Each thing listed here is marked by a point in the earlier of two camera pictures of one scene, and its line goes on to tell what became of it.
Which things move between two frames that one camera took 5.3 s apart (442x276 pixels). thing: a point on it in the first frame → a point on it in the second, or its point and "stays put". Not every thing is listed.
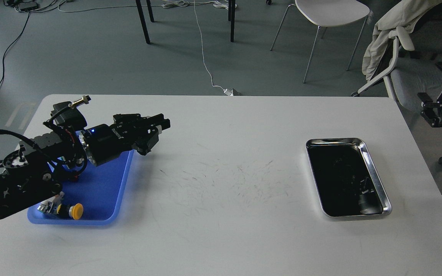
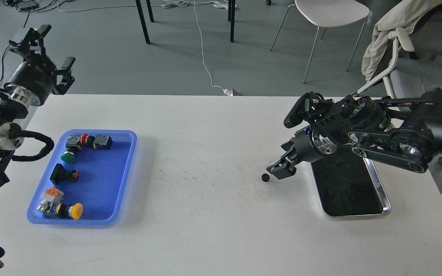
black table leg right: x=231 y=9 stays put
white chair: x=329 y=13 stays put
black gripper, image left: x=105 y=142 → x=31 y=82
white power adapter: x=228 y=92 stays put
